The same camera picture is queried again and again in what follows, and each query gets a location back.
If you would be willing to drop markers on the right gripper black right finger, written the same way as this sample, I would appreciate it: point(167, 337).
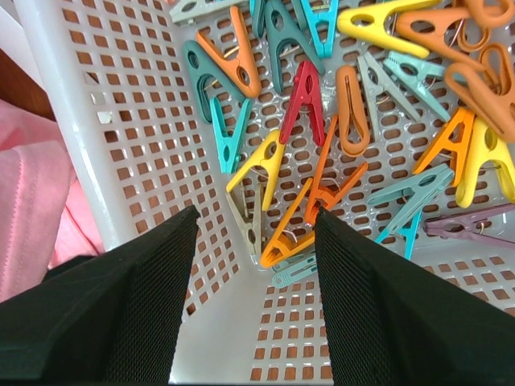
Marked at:
point(391, 322)

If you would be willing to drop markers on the pink t-shirt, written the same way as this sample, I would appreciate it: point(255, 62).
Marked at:
point(45, 218)

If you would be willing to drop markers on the white clothespin basket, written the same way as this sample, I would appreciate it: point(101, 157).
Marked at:
point(118, 85)

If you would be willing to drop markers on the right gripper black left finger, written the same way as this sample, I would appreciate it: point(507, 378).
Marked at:
point(108, 319)

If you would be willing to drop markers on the red clothespin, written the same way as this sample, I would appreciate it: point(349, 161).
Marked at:
point(305, 93)

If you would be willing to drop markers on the pile of colourful clothespins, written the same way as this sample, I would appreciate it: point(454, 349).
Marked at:
point(362, 100)

